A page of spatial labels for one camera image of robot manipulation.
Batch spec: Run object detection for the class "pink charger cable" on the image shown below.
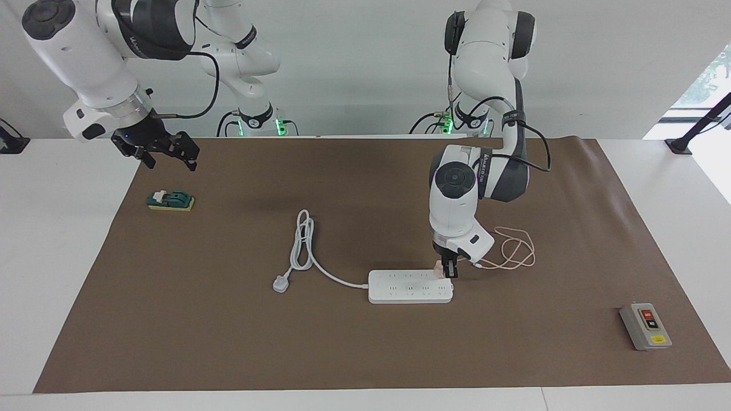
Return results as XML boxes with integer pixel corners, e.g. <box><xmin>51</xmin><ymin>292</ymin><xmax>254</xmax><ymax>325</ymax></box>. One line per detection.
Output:
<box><xmin>456</xmin><ymin>226</ymin><xmax>536</xmax><ymax>271</ymax></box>

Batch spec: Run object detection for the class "white power strip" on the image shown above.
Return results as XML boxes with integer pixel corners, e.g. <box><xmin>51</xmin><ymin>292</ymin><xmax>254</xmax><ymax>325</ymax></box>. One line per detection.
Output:
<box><xmin>367</xmin><ymin>269</ymin><xmax>455</xmax><ymax>305</ymax></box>

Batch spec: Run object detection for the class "green circuit board module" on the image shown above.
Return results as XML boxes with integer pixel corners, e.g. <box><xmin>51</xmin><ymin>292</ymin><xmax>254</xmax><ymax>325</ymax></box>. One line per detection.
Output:
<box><xmin>146</xmin><ymin>189</ymin><xmax>196</xmax><ymax>213</ymax></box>

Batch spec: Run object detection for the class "brown table mat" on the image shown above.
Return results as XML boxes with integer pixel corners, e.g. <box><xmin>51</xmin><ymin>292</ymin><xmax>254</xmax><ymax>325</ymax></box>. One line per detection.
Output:
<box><xmin>33</xmin><ymin>136</ymin><xmax>731</xmax><ymax>394</ymax></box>

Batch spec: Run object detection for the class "black clamp stand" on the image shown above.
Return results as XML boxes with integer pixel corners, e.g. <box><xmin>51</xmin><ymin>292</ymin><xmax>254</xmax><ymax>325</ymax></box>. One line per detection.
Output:
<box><xmin>664</xmin><ymin>91</ymin><xmax>731</xmax><ymax>156</ymax></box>
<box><xmin>0</xmin><ymin>118</ymin><xmax>31</xmax><ymax>155</ymax></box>

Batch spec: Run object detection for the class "black base cable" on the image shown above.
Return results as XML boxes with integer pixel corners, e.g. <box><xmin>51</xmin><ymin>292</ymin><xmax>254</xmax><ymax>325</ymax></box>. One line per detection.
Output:
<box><xmin>215</xmin><ymin>110</ymin><xmax>244</xmax><ymax>138</ymax></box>
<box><xmin>408</xmin><ymin>85</ymin><xmax>464</xmax><ymax>136</ymax></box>

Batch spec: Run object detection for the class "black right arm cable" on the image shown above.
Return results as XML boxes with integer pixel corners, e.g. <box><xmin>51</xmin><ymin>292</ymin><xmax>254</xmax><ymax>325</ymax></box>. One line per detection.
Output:
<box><xmin>148</xmin><ymin>51</ymin><xmax>222</xmax><ymax>121</ymax></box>

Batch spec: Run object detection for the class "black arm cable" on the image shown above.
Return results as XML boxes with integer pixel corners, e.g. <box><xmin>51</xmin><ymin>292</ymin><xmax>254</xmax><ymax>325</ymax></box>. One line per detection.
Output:
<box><xmin>148</xmin><ymin>51</ymin><xmax>222</xmax><ymax>121</ymax></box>
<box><xmin>448</xmin><ymin>54</ymin><xmax>552</xmax><ymax>172</ymax></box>

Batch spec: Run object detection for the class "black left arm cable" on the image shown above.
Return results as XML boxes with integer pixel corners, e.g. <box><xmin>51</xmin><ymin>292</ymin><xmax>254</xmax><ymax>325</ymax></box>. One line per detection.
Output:
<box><xmin>448</xmin><ymin>54</ymin><xmax>552</xmax><ymax>172</ymax></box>

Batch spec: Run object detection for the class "white power cord with plug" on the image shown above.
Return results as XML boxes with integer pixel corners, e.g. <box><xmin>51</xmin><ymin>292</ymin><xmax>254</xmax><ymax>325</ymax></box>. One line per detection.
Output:
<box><xmin>272</xmin><ymin>209</ymin><xmax>371</xmax><ymax>295</ymax></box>

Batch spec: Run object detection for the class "grey on-off switch box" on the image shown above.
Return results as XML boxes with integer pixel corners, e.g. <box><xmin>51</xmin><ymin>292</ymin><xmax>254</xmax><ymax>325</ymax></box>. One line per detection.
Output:
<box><xmin>619</xmin><ymin>302</ymin><xmax>673</xmax><ymax>352</ymax></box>

